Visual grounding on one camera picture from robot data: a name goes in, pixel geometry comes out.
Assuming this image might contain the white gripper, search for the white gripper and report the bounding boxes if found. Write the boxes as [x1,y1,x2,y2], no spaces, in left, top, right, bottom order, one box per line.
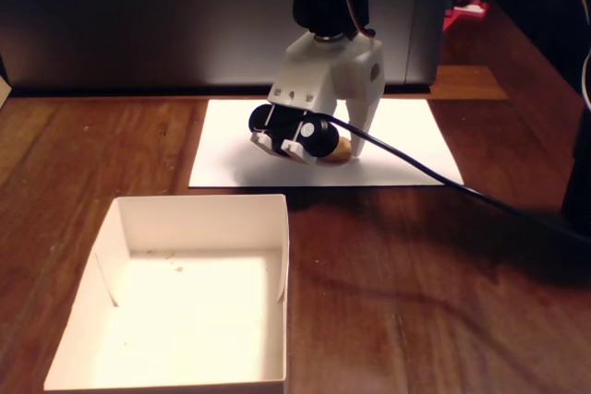
[268,32,386,159]

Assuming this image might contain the round mini cookie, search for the round mini cookie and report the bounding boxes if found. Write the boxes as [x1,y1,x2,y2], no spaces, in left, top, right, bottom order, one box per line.
[320,135,353,164]

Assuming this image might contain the white cardboard box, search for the white cardboard box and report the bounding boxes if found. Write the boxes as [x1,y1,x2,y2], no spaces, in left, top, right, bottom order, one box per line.
[42,194,291,394]

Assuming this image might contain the white paper sheet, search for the white paper sheet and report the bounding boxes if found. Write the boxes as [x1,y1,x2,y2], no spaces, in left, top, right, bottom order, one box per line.
[187,98,465,189]

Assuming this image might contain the red plastic clamp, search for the red plastic clamp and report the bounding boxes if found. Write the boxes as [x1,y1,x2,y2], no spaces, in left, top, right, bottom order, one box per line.
[441,0,490,33]

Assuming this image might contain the white card edge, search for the white card edge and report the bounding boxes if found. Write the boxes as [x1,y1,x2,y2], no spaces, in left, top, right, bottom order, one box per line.
[0,73,13,112]

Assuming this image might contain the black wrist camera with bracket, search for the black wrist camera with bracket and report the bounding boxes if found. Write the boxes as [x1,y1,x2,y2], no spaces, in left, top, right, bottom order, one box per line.
[247,104,343,167]

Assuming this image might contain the black camera cable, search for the black camera cable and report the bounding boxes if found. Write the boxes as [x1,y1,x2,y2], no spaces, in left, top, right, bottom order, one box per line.
[318,112,591,243]

